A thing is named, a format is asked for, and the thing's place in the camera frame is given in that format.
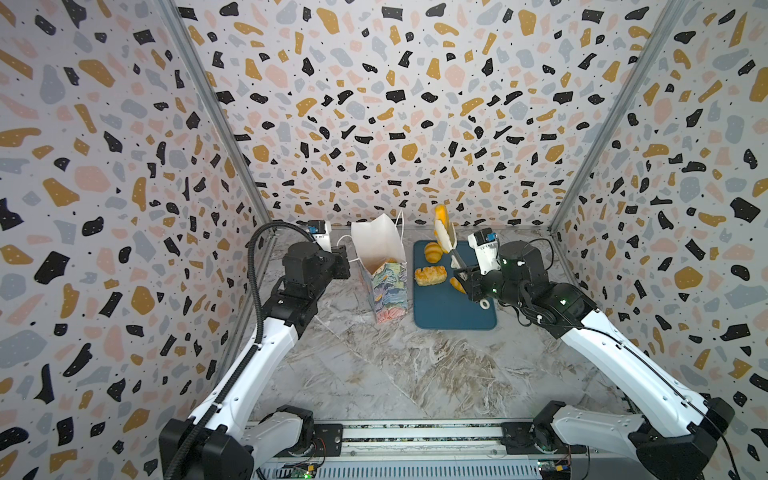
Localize striped croissant bread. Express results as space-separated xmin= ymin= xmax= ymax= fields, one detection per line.
xmin=450 ymin=277 xmax=466 ymax=294

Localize floral paper bag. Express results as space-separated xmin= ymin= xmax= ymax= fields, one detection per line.
xmin=335 ymin=210 xmax=408 ymax=323

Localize metal tongs cream tips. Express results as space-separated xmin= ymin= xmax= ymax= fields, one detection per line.
xmin=434 ymin=218 xmax=466 ymax=269

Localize glossy orange oval bread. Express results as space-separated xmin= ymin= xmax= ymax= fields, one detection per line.
xmin=434 ymin=204 xmax=449 ymax=238

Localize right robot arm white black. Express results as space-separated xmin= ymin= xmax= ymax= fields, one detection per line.
xmin=451 ymin=229 xmax=734 ymax=479

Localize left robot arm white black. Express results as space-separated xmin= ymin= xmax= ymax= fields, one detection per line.
xmin=159 ymin=242 xmax=350 ymax=479

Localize twisted glazed pastry bread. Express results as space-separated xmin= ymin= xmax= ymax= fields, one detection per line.
xmin=414 ymin=265 xmax=448 ymax=287

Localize teal rectangular tray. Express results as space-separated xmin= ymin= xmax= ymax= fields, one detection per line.
xmin=412 ymin=255 xmax=497 ymax=331

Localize small striped bun top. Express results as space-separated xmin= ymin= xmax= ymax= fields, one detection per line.
xmin=424 ymin=242 xmax=444 ymax=264

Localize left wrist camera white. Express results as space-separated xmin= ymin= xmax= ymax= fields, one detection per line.
xmin=306 ymin=220 xmax=332 ymax=252

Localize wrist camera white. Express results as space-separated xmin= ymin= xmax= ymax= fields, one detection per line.
xmin=306 ymin=220 xmax=332 ymax=252
xmin=468 ymin=228 xmax=500 ymax=275

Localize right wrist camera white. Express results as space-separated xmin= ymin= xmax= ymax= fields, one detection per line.
xmin=468 ymin=228 xmax=500 ymax=275

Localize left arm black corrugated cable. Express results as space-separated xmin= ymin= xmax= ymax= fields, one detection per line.
xmin=161 ymin=220 xmax=316 ymax=480

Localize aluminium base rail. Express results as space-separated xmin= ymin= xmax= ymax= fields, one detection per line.
xmin=161 ymin=418 xmax=637 ymax=480

